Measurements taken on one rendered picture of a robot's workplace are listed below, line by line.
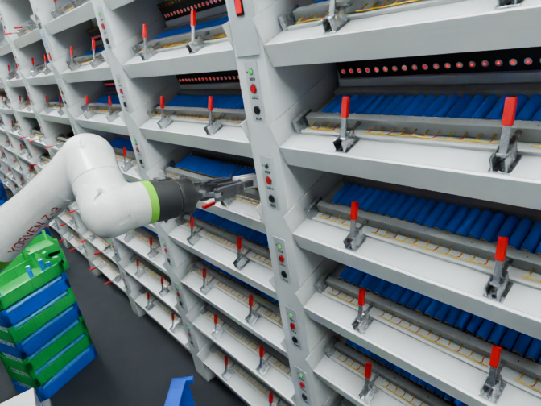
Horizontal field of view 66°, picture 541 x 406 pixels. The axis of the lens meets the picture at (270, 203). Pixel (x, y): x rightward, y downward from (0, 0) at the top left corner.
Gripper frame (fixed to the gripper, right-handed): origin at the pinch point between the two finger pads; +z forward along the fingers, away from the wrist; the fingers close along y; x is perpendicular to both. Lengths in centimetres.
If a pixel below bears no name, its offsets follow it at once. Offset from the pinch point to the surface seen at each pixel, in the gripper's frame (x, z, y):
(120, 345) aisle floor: 101, -4, 107
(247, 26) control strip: -34.0, -9.4, -14.8
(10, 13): -63, -10, 192
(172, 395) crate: 81, -10, 35
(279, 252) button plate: 14.9, -1.2, -13.1
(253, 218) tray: 8.5, -1.8, -4.1
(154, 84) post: -24, 2, 52
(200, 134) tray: -11.1, -4.6, 13.3
